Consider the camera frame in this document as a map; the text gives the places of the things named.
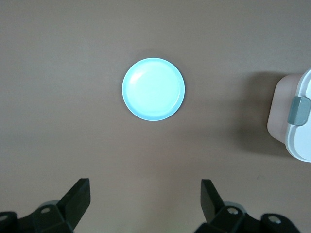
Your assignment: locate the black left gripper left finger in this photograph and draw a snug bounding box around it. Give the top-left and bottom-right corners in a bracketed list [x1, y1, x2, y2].
[18, 178, 91, 233]

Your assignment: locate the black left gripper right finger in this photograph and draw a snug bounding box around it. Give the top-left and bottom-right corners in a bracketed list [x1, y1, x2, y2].
[196, 179, 263, 233]

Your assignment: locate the white lidded storage box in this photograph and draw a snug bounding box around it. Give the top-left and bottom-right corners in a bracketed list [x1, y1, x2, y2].
[266, 67, 311, 163]

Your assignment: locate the grey box latch clip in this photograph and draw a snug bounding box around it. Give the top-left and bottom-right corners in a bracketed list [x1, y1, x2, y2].
[287, 96, 311, 126]

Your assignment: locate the light blue round plate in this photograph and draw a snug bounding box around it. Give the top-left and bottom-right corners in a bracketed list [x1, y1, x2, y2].
[121, 57, 186, 121]

